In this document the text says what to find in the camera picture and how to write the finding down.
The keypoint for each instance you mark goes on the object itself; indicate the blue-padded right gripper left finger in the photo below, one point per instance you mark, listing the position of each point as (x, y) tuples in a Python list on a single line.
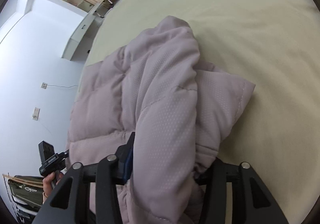
[(88, 193)]

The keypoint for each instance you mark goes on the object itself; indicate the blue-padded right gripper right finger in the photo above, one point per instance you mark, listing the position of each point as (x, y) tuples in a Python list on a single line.
[(252, 202)]

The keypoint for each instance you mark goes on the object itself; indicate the mauve quilted hooded down coat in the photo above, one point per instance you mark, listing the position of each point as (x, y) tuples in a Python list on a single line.
[(180, 109)]

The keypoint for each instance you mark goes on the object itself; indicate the dark clothing on rack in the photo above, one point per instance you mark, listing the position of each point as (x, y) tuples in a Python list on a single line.
[(26, 193)]

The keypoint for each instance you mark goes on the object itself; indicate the person's left hand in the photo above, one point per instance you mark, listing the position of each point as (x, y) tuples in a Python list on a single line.
[(47, 186)]

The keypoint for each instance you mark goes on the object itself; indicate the olive green bed sheet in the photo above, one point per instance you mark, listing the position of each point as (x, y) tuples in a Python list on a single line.
[(275, 45)]

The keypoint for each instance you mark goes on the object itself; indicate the wall switch panel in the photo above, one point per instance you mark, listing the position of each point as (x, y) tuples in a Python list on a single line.
[(35, 115)]

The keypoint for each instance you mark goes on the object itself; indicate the wall power socket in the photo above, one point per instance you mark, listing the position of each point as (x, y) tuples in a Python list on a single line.
[(44, 85)]

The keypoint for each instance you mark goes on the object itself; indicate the white wall-mounted desk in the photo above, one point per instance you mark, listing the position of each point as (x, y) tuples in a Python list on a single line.
[(80, 31)]

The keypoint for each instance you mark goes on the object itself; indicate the metal frame chair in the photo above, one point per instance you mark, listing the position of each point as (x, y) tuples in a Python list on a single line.
[(104, 7)]

